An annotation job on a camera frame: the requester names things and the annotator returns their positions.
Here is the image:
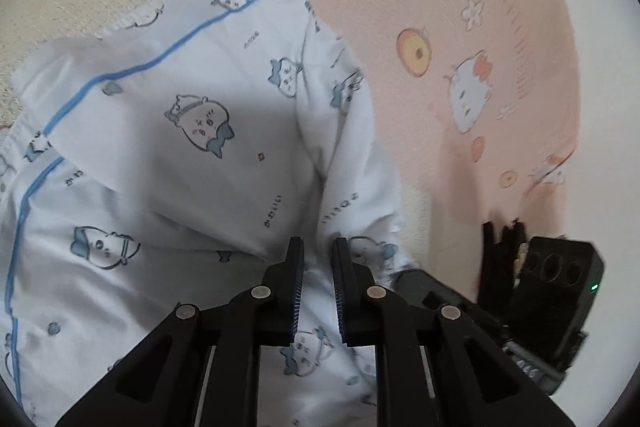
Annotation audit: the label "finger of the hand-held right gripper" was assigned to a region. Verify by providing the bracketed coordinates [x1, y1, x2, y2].
[392, 269, 505, 344]

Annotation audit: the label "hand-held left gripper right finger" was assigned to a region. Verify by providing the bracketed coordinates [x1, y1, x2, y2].
[331, 237, 571, 427]

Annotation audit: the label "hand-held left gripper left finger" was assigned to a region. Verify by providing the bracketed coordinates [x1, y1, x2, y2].
[55, 237, 306, 427]

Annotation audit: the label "cartoon print pajama pants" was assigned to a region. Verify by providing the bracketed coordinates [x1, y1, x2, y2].
[0, 0, 416, 427]

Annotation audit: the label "black fabric item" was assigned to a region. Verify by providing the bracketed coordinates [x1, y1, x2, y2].
[481, 219, 530, 313]

